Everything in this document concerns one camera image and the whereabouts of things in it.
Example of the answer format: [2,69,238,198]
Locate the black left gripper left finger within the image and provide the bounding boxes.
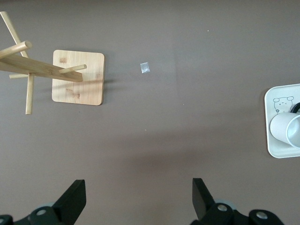
[28,179,87,225]

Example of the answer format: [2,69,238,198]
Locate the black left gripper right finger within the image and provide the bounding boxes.
[189,178,235,225]

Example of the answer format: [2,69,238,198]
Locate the white cup black handle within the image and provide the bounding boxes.
[269,102,300,149]

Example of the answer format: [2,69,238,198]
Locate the wooden cup hanging rack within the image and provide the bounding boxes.
[0,11,106,116]

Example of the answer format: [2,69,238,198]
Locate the cream rabbit print tray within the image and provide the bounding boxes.
[264,83,300,158]

